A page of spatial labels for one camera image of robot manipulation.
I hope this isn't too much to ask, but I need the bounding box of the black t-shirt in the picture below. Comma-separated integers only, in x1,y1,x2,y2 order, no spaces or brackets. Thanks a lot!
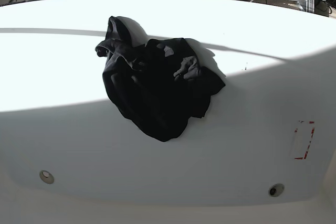
95,17,225,142

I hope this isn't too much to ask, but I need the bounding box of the right round table grommet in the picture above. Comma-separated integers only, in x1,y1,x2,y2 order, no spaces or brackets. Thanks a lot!
268,184,285,197

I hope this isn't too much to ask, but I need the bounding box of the round table grommet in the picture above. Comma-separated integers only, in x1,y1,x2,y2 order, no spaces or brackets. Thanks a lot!
39,170,55,184
268,184,285,197

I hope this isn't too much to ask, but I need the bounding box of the red tape rectangle marking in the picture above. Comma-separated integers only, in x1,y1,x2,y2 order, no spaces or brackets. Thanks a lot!
291,121,316,160

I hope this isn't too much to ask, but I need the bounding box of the left round table grommet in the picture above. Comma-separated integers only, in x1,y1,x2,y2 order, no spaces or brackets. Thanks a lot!
39,170,55,184

